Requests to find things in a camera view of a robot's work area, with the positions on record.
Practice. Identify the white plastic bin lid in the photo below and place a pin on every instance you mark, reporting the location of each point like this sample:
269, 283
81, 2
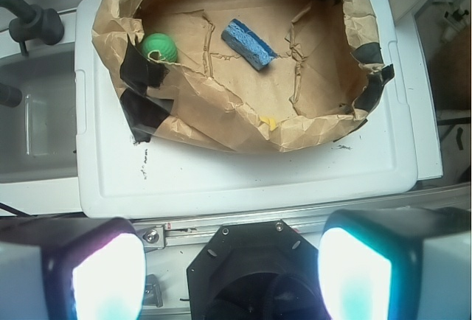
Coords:
381, 152

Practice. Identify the clear plastic container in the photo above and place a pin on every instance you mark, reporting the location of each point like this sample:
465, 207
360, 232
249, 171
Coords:
38, 136

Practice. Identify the black octagonal mount plate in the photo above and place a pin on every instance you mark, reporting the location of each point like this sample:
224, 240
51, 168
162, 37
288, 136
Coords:
256, 271

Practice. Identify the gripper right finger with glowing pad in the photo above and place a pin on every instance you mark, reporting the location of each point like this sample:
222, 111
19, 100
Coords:
404, 263

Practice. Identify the crumpled brown paper bag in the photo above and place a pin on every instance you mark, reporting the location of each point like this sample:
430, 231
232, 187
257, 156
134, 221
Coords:
328, 77

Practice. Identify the blue sponge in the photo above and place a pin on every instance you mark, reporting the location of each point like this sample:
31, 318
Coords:
248, 44

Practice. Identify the yellow rubber duck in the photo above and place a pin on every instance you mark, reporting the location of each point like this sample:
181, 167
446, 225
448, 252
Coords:
271, 122

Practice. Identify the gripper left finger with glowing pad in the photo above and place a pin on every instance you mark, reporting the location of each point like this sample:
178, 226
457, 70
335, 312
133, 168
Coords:
71, 268

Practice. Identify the green ridged ball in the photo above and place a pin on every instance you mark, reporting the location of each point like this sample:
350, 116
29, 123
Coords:
159, 46

